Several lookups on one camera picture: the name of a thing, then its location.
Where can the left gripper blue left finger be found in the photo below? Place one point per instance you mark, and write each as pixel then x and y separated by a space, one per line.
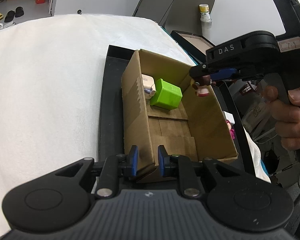
pixel 115 167

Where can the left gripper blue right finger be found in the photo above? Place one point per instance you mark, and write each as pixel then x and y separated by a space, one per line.
pixel 185 171

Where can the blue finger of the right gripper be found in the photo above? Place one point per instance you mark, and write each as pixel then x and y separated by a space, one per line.
pixel 224 74

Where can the brown-haired small figurine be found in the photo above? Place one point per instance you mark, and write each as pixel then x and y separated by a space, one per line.
pixel 200 85

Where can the brown cardboard box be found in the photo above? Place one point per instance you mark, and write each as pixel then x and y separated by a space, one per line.
pixel 196 129

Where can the green cube box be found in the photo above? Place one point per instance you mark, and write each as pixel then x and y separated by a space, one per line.
pixel 167 96

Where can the person right hand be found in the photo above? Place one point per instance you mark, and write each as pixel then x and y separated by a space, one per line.
pixel 287 116

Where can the black box lid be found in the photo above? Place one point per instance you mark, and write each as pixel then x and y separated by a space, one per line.
pixel 194 45

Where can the black shallow tray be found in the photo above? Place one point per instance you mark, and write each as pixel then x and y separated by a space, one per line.
pixel 110 132

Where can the white power adapter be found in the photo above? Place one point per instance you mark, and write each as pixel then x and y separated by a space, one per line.
pixel 229 117

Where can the pink hooded figurine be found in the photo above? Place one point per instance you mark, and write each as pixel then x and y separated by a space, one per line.
pixel 231 130

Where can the yellow white bottle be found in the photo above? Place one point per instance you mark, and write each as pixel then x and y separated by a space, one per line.
pixel 204 13

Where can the grey leaning board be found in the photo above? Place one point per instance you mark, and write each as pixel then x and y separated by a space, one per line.
pixel 181 15

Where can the white bed sheet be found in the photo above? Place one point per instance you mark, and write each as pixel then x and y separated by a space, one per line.
pixel 51 73

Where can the black slippers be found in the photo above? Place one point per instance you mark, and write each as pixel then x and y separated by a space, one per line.
pixel 18 12

